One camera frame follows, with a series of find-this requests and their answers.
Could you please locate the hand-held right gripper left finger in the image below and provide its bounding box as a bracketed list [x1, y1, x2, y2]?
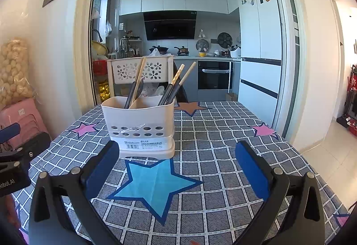
[29, 140, 120, 245]

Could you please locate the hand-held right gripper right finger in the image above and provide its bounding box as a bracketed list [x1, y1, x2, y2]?
[235, 140, 326, 245]

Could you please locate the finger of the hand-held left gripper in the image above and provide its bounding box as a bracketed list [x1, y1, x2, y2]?
[0, 124, 21, 143]
[0, 133, 52, 170]

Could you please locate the white plastic utensil holder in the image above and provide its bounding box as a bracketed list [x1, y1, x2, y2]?
[101, 96, 176, 159]

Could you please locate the patterned bamboo chopstick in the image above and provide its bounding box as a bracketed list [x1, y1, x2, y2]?
[164, 63, 185, 106]

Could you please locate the pink plastic stool stack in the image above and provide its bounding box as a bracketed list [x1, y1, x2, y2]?
[0, 98, 52, 151]

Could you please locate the grey checked star tablecloth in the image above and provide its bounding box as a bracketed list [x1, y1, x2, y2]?
[11, 101, 352, 245]

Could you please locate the bag of round puffed snacks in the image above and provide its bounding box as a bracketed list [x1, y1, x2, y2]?
[0, 37, 35, 111]

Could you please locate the gold foil package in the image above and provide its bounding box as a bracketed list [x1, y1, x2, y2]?
[99, 83, 110, 103]

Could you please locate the clear plastic bag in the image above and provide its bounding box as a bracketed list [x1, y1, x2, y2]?
[143, 83, 168, 98]

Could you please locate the black built-in oven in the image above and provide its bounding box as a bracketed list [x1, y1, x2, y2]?
[197, 60, 230, 91]

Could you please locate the beige perforated plastic chair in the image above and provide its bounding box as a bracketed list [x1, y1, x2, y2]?
[106, 56, 175, 103]

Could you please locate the yellow basin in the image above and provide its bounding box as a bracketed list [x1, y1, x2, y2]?
[91, 41, 109, 56]

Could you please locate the red and black equipment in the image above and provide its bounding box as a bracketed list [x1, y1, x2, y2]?
[336, 65, 357, 135]

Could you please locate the tall metal kettle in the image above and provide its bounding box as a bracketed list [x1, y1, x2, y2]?
[119, 37, 131, 58]

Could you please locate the white refrigerator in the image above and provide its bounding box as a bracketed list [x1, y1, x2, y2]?
[236, 0, 283, 125]

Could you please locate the black wok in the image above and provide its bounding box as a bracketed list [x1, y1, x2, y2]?
[149, 45, 169, 54]

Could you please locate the round black hanging pan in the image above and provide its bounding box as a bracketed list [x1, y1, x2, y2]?
[217, 32, 233, 47]

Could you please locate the black range hood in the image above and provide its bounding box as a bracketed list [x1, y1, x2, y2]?
[143, 10, 198, 41]

